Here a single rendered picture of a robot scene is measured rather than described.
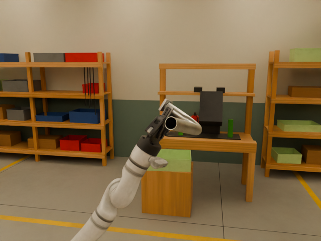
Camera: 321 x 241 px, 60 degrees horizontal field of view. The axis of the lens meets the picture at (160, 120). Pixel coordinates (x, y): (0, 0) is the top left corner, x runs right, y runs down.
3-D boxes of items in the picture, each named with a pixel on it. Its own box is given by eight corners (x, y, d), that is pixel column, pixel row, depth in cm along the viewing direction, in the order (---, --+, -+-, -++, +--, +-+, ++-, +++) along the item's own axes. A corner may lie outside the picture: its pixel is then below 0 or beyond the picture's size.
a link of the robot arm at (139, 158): (169, 162, 90) (160, 178, 91) (144, 143, 94) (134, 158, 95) (158, 164, 81) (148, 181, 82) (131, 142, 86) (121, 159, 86)
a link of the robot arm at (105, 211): (114, 171, 94) (92, 203, 95) (118, 186, 86) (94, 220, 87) (131, 180, 97) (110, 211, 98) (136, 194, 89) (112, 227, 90)
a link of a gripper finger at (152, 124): (151, 136, 82) (164, 123, 84) (151, 133, 80) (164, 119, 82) (144, 131, 83) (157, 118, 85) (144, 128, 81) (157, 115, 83)
